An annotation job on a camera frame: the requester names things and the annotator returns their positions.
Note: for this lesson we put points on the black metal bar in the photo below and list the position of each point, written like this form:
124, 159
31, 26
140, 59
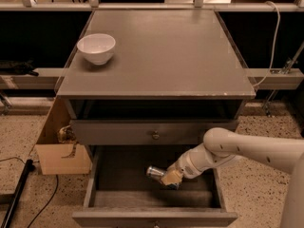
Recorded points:
12, 199

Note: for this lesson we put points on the silver blue redbull can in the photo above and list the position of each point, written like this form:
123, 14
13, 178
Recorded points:
154, 172

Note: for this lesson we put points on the grey open middle drawer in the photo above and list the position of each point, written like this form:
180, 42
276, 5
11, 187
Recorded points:
120, 195

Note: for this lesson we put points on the black object on ledge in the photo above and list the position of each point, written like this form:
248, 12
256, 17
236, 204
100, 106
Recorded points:
17, 68

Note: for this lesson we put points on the cardboard box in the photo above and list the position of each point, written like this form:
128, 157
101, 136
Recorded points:
57, 149

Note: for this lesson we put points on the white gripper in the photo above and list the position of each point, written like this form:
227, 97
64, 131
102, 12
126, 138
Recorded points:
187, 166

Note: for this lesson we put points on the grey wooden drawer cabinet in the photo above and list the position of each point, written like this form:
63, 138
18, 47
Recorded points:
168, 65

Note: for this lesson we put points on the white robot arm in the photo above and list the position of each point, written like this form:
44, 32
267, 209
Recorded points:
221, 146

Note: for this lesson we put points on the white ceramic bowl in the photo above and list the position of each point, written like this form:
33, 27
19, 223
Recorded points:
97, 48

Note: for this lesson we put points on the grey top drawer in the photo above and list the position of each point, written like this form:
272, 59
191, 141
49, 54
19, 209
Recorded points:
103, 132

